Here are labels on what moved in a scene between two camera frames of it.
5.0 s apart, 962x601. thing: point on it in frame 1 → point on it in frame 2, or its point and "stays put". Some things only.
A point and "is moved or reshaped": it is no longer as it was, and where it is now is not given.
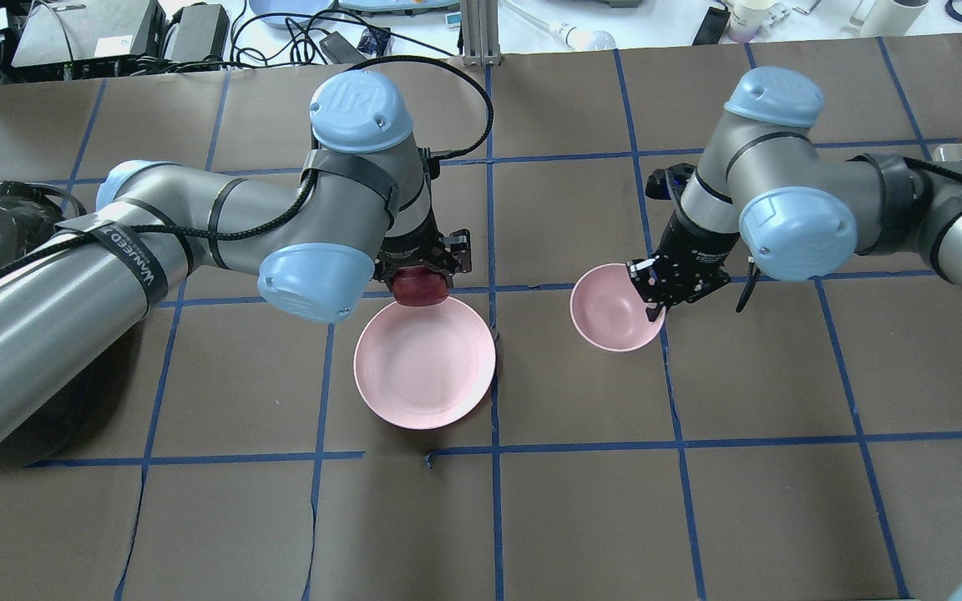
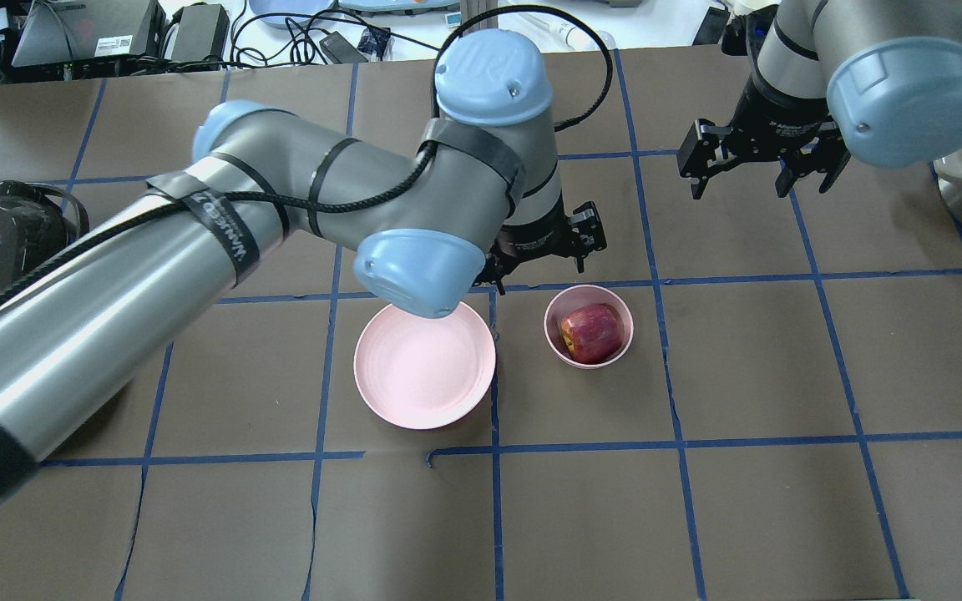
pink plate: (423, 367) stays put
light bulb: (574, 37) stays put
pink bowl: (608, 311) → (580, 295)
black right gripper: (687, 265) → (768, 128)
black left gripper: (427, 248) → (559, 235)
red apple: (419, 285) is moved or reshaped
